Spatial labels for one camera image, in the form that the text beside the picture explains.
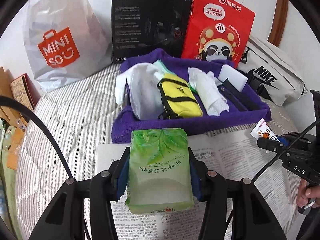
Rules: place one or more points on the white sponge block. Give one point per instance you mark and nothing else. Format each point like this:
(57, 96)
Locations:
(237, 79)

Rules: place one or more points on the white fruit-print sachet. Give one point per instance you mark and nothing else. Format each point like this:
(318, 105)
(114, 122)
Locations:
(262, 130)

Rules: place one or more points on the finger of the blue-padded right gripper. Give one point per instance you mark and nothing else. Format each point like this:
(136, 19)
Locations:
(271, 145)
(283, 140)

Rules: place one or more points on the patterned brown box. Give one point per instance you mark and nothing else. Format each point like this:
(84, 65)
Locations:
(25, 92)

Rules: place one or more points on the white mesh drawstring bag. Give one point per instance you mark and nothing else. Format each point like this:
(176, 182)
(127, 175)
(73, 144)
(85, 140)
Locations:
(206, 86)

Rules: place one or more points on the newspaper sheet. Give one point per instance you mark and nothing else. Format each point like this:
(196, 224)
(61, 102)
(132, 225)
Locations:
(234, 155)

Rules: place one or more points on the person's right hand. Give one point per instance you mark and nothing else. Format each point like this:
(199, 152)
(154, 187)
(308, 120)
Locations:
(304, 193)

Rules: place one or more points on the yellow black pouch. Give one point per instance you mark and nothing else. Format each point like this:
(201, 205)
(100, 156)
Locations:
(177, 99)

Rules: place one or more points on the red panda paper bag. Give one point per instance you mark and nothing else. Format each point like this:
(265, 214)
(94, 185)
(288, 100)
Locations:
(217, 30)

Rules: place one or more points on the white Miniso plastic bag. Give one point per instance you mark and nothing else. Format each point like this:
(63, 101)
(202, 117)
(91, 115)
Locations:
(64, 42)

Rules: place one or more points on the black headset box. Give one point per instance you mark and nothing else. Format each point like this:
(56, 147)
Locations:
(141, 26)

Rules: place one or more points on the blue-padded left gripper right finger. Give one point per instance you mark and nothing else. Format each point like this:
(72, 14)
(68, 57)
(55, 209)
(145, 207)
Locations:
(198, 172)

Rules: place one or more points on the white Nike waist bag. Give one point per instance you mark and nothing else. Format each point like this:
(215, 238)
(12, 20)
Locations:
(271, 72)

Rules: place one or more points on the wooden door frame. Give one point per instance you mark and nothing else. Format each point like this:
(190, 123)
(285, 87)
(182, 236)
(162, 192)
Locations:
(279, 21)

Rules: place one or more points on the white work glove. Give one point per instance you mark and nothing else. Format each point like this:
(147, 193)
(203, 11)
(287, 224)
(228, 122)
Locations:
(144, 96)

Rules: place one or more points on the purple towel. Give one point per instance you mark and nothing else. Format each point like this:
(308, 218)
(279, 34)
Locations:
(245, 107)

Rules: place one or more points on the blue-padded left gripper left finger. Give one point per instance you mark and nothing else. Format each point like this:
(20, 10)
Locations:
(120, 175)

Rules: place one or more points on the green leaf tissue pack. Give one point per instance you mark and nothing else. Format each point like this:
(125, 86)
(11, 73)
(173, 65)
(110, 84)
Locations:
(159, 172)

